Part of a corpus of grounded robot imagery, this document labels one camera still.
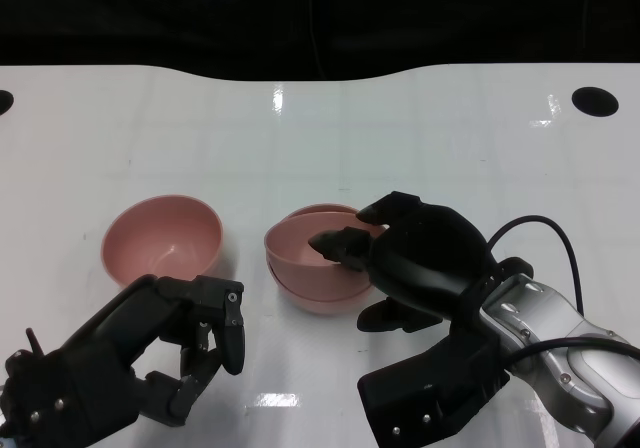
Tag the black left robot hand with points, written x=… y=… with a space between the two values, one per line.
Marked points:
x=135 y=323

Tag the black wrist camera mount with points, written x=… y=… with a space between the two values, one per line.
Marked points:
x=425 y=388
x=55 y=398

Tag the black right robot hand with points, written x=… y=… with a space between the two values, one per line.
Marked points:
x=425 y=253

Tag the black backdrop cloth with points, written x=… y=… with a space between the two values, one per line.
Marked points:
x=150 y=18

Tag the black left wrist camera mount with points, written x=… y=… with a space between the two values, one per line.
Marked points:
x=55 y=398

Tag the pink plastic bowl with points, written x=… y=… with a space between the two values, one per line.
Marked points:
x=320 y=305
x=160 y=238
x=290 y=245

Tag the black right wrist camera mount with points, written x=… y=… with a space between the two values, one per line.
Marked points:
x=425 y=388

